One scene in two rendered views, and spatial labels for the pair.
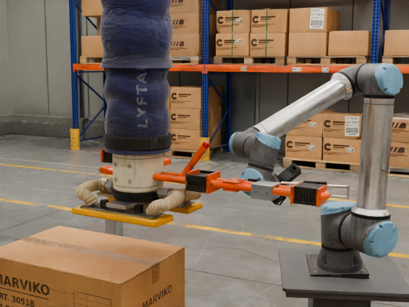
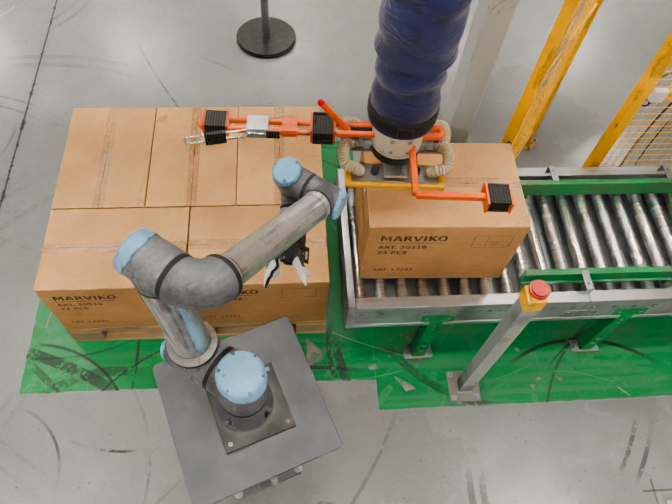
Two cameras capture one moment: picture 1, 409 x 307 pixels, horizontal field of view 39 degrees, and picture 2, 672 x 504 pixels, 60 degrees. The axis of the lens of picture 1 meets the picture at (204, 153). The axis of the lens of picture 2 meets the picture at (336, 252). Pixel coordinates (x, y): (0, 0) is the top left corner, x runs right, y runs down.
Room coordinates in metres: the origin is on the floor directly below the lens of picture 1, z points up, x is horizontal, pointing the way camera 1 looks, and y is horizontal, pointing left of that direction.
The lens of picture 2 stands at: (2.91, -0.67, 2.70)
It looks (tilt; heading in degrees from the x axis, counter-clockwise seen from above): 59 degrees down; 146
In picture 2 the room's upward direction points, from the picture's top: 6 degrees clockwise
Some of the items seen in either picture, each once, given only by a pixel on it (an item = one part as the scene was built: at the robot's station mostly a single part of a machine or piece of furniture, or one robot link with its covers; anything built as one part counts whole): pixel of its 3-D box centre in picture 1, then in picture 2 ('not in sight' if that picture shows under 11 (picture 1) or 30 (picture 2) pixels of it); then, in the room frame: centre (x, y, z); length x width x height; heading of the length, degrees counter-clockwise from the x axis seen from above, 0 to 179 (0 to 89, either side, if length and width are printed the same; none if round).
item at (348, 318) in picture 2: not in sight; (343, 249); (1.83, 0.11, 0.48); 0.70 x 0.03 x 0.15; 155
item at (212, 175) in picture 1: (202, 181); (322, 128); (1.77, 0.00, 1.25); 0.10 x 0.08 x 0.06; 151
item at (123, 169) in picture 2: not in sight; (198, 213); (1.27, -0.37, 0.34); 1.20 x 1.00 x 0.40; 65
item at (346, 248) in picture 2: not in sight; (345, 236); (1.83, 0.11, 0.58); 0.70 x 0.03 x 0.06; 155
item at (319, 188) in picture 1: (308, 194); (216, 122); (1.59, -0.30, 1.25); 0.08 x 0.07 x 0.05; 61
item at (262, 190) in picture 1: (265, 190); (257, 126); (1.66, -0.18, 1.24); 0.07 x 0.07 x 0.04; 61
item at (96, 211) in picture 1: (121, 209); not in sight; (1.80, 0.27, 1.14); 0.34 x 0.10 x 0.05; 61
